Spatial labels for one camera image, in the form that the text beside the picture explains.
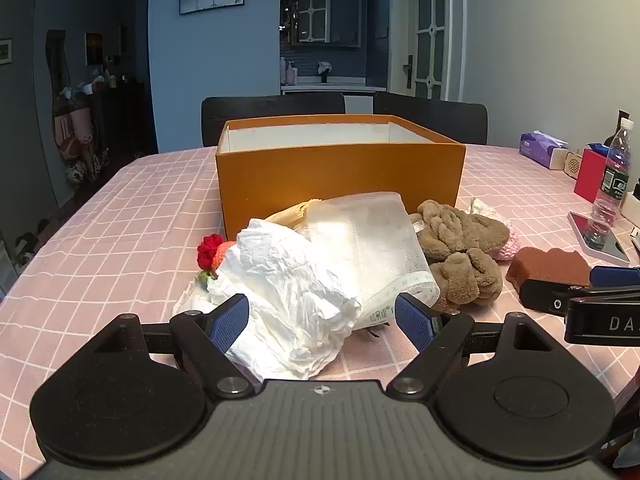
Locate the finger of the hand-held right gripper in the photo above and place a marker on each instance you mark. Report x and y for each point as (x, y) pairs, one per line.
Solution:
(617, 276)
(545, 295)

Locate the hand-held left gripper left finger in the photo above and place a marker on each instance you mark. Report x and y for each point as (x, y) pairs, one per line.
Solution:
(231, 322)

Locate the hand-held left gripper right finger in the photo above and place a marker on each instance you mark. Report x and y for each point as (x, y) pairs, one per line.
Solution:
(414, 321)

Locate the brown sponge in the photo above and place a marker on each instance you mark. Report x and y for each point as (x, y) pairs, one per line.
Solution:
(550, 265)

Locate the pink white crochet pouch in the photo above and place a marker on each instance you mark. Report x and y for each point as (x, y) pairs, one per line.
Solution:
(507, 247)

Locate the white plastic bag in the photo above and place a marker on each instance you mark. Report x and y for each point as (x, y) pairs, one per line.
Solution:
(285, 285)

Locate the white mesh cloth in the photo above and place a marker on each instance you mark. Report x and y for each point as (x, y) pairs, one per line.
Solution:
(380, 240)

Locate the orange cardboard box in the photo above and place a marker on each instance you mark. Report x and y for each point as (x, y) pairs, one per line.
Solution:
(325, 175)

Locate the red crochet flower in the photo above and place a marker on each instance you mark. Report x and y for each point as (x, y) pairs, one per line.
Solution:
(209, 252)

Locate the clear plastic water bottle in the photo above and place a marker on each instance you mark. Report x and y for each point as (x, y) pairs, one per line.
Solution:
(614, 180)

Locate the brown plush toy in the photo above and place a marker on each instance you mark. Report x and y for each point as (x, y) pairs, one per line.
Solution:
(460, 235)

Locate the red box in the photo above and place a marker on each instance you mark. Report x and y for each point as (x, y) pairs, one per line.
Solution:
(590, 177)

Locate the beige small speaker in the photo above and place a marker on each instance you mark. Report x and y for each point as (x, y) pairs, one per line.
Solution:
(573, 164)

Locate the pink checked tablecloth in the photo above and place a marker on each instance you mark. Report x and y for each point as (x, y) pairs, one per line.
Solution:
(125, 240)

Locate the purple tissue pack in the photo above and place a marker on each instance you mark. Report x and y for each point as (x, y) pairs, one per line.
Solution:
(537, 149)

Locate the black chair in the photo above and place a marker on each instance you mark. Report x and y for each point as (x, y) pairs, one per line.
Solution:
(270, 115)
(435, 117)

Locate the shoes on floor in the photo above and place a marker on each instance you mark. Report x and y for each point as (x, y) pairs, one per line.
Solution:
(27, 245)

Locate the dark sideboard cabinet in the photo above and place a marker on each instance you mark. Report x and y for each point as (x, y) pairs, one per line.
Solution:
(122, 120)

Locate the hanging bags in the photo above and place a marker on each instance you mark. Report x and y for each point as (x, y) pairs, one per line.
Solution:
(77, 135)

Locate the white counter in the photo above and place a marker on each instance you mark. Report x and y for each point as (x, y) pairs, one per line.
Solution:
(330, 89)

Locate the short pink bottle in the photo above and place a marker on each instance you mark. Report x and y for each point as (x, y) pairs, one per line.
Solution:
(290, 75)

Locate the tall pink bottle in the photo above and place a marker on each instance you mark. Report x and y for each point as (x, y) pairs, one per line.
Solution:
(283, 71)

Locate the small black white holder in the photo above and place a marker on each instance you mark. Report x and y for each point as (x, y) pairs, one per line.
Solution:
(324, 72)

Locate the white glass panel door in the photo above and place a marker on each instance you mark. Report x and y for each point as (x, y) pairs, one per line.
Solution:
(430, 30)

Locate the dark wall picture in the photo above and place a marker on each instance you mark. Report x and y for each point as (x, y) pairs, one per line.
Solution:
(93, 49)

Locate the wavy wall mirror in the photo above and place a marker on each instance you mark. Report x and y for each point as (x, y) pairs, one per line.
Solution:
(57, 60)

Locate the wall mirror cabinet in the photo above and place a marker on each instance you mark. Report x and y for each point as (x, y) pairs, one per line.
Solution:
(325, 7)

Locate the small framed wall picture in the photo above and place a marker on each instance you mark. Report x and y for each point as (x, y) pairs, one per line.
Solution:
(5, 51)

